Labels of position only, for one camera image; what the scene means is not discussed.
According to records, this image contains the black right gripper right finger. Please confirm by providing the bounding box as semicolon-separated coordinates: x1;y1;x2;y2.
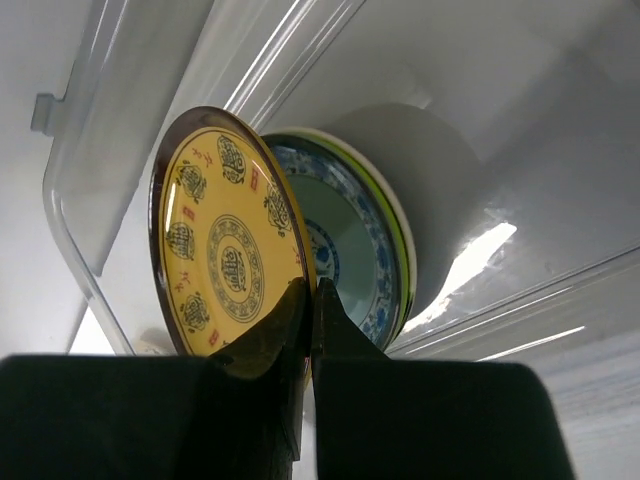
312;279;574;479

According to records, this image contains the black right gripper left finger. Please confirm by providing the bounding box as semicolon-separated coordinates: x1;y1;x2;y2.
1;278;308;479

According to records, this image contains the blue floral plate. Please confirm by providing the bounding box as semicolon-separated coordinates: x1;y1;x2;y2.
269;142;404;351

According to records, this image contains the lime green plate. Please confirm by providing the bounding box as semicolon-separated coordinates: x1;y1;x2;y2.
262;132;416;346

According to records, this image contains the yellow patterned plate brown rim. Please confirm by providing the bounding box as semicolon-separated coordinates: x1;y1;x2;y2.
148;106;317;356

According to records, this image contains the cream plate with green patch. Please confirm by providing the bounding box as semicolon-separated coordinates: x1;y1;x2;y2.
273;127;418;305

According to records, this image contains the clear plastic bin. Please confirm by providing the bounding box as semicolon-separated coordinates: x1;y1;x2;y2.
31;1;639;360

